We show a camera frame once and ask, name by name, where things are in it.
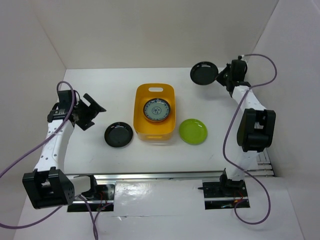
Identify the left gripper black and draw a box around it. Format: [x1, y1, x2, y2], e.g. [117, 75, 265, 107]
[72, 93, 105, 131]

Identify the black plate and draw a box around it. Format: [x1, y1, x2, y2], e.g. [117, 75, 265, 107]
[190, 61, 219, 86]
[104, 122, 134, 148]

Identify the orange plate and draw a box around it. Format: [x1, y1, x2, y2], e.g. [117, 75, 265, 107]
[146, 118, 167, 124]

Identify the blue patterned plate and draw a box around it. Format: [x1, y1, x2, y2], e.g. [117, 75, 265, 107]
[143, 98, 171, 120]

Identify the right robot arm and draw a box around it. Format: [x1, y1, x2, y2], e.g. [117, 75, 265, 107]
[216, 55, 276, 196]

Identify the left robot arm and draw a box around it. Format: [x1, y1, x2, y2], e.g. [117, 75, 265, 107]
[22, 90, 105, 209]

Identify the yellow plastic bin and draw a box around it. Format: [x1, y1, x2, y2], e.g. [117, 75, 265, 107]
[133, 83, 176, 141]

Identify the green plate right side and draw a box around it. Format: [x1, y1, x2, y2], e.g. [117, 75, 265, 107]
[178, 118, 208, 145]

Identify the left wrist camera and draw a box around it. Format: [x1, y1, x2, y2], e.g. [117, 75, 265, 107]
[57, 90, 76, 104]

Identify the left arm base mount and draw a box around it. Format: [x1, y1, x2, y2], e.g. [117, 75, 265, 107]
[67, 174, 116, 213]

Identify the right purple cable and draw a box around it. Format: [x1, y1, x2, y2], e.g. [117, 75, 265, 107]
[222, 53, 278, 225]

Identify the purple cable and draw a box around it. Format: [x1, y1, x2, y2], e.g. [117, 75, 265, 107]
[0, 80, 100, 240]
[222, 53, 278, 225]

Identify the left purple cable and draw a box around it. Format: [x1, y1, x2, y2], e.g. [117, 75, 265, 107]
[0, 80, 100, 240]

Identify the aluminium side rail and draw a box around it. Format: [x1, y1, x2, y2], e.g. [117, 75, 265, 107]
[256, 149, 275, 177]

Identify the aluminium front rail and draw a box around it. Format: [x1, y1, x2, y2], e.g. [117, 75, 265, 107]
[64, 170, 226, 182]

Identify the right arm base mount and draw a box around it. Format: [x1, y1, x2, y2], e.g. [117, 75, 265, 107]
[197, 174, 250, 210]

